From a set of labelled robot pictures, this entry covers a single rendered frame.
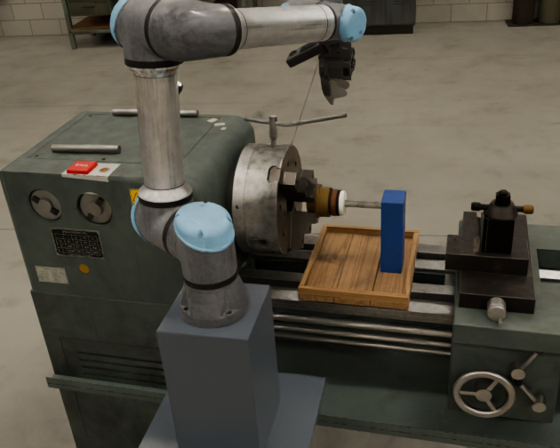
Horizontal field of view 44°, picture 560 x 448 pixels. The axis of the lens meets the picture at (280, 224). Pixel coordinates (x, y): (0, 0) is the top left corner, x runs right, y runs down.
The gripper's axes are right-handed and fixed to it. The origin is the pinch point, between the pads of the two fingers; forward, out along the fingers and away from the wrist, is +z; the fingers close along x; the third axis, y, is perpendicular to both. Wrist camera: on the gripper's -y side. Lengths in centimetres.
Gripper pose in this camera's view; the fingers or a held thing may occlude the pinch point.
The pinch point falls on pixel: (329, 100)
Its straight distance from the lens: 186.4
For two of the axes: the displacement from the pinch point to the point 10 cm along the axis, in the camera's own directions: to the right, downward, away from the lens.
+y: 9.6, 0.7, -2.6
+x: 2.3, -7.1, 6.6
